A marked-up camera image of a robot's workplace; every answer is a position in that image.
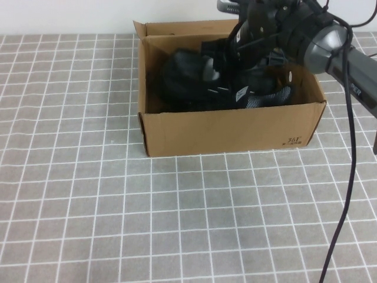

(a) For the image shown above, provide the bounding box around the grey white-grid tablecloth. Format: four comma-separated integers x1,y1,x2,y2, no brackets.
0,33,377,283

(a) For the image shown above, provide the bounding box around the black camera cable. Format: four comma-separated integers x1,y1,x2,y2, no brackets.
318,14,377,283

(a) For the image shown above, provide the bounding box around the brown cardboard shoe box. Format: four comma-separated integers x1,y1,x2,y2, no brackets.
133,18,328,158

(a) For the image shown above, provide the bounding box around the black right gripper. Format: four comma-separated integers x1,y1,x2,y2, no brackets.
201,20,288,78

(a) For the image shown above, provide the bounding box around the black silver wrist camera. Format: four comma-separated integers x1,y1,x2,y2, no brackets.
217,0,252,15

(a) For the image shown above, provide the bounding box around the black knit sneaker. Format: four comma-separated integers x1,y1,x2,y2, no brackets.
234,84,297,110
156,48,277,113

